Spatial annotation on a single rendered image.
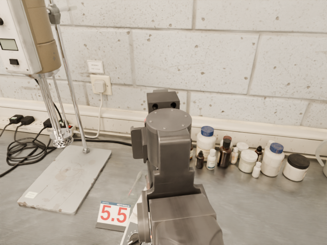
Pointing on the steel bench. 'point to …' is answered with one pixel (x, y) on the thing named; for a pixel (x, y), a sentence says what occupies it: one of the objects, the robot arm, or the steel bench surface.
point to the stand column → (70, 83)
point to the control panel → (133, 227)
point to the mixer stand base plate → (66, 180)
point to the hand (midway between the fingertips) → (154, 117)
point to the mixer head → (27, 39)
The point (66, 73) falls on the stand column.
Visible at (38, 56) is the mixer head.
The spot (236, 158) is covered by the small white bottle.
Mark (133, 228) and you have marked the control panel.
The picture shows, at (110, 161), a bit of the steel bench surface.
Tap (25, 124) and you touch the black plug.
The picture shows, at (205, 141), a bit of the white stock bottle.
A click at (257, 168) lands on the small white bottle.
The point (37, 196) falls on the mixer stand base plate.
